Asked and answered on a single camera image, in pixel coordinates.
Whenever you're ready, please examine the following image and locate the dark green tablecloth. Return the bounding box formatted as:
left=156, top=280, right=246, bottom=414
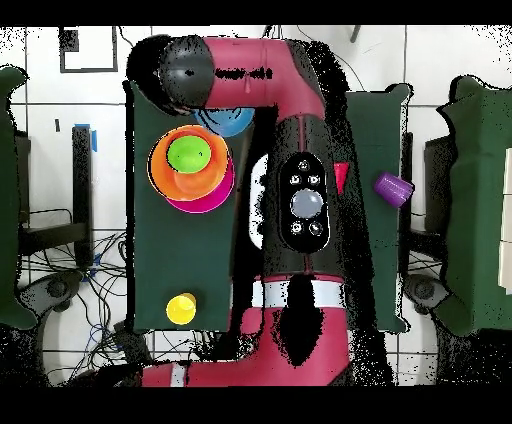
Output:
left=124, top=78, right=413, bottom=335
left=435, top=75, right=512, bottom=337
left=0, top=65, right=39, bottom=331

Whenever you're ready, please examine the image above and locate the tangle of cables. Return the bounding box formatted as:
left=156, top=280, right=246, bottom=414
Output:
left=19, top=207, right=225, bottom=387

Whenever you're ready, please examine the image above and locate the small orange bowl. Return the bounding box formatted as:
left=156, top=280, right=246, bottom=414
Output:
left=161, top=127, right=226, bottom=183

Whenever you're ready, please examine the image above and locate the dark grey chair base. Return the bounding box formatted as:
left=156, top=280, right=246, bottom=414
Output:
left=17, top=270, right=86, bottom=317
left=402, top=273, right=451, bottom=315

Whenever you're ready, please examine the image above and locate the black power brick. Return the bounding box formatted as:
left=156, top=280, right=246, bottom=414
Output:
left=112, top=319, right=151, bottom=363

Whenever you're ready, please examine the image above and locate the black box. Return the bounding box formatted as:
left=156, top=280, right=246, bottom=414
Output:
left=423, top=135, right=455, bottom=234
left=13, top=133, right=32, bottom=225

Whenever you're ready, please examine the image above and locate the large orange bowl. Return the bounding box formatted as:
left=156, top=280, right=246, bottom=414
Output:
left=146, top=124, right=231, bottom=202

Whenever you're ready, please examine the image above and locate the white box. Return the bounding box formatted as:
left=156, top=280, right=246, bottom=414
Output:
left=497, top=147, right=512, bottom=295

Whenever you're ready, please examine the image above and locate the red cup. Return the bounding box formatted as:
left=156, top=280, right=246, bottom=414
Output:
left=333, top=161, right=350, bottom=196

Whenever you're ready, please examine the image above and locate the small blue bowl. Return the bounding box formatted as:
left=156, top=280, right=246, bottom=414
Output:
left=193, top=106, right=256, bottom=139

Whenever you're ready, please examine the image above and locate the black upright post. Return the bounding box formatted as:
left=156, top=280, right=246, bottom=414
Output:
left=398, top=131, right=414, bottom=273

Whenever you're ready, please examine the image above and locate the thin black cable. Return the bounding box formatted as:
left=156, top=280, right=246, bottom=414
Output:
left=117, top=25, right=137, bottom=49
left=295, top=25, right=366, bottom=92

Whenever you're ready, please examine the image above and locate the large pink bowl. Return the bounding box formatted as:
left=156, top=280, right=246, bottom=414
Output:
left=164, top=157, right=236, bottom=214

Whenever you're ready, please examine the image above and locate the purple cup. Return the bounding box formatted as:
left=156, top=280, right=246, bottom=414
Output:
left=373, top=171, right=416, bottom=210

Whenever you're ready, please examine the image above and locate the small green bowl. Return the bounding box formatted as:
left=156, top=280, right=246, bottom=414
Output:
left=166, top=134, right=213, bottom=175

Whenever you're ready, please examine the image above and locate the black floor tape square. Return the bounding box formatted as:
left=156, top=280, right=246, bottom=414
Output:
left=58, top=26, right=120, bottom=74

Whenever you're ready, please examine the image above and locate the black metal stand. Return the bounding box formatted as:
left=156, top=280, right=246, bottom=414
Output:
left=17, top=125, right=95, bottom=268

